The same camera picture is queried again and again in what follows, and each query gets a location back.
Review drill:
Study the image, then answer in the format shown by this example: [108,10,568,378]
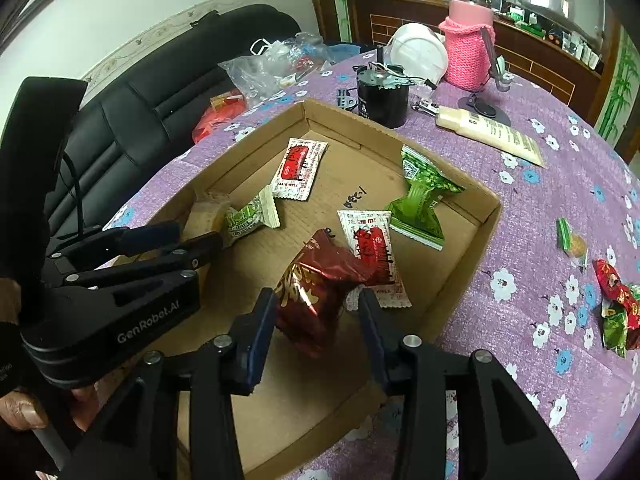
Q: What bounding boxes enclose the red plastic bag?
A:
[192,89,248,143]

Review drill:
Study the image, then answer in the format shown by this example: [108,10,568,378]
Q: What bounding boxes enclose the pink knitted bottle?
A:
[439,0,496,86]

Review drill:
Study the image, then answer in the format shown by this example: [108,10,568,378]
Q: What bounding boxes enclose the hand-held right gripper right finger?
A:
[357,287,581,480]

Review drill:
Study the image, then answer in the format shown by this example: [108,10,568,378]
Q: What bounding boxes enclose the black leather sofa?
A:
[47,4,303,261]

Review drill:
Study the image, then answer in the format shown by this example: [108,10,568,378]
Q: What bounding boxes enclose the white round container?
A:
[387,22,448,88]

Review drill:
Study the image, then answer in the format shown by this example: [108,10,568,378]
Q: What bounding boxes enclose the shallow cardboard box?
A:
[102,99,502,480]

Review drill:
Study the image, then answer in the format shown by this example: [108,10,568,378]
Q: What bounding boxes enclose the white red snack packet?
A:
[337,209,412,308]
[270,138,329,202]

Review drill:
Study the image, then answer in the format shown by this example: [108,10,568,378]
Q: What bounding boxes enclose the round cake packet green ends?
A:
[556,217,591,272]

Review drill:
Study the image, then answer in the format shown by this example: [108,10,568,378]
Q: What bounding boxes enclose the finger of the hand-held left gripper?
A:
[47,221,182,261]
[62,232,224,286]

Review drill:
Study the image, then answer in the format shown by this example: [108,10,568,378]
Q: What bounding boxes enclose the clear plastic bags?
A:
[218,32,333,111]

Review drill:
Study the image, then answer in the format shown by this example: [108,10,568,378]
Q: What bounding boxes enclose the red green printed snack packet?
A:
[592,259,640,313]

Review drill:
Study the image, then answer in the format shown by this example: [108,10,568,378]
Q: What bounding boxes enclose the green white snack packet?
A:
[222,187,281,241]

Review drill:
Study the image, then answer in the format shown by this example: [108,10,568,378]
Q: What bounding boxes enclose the black phone stand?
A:
[457,25,513,128]

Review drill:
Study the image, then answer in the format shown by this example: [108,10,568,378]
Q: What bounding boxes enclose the cream squeeze tube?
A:
[435,106,546,168]

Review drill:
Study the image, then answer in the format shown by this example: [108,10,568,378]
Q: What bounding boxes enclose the black cylindrical motor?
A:
[356,62,412,128]

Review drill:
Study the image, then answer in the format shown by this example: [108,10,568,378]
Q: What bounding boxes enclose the person's left hand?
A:
[0,280,96,431]

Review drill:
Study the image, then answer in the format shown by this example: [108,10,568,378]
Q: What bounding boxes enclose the wooden counter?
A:
[345,0,603,113]

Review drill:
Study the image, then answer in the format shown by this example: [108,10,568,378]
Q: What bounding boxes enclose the dark red gold-print snack packet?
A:
[274,229,376,358]

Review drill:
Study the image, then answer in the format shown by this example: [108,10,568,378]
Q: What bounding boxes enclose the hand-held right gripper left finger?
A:
[62,287,278,480]

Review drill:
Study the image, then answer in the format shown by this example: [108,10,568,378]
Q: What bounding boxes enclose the green bamboo wall sticker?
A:
[597,30,637,152]

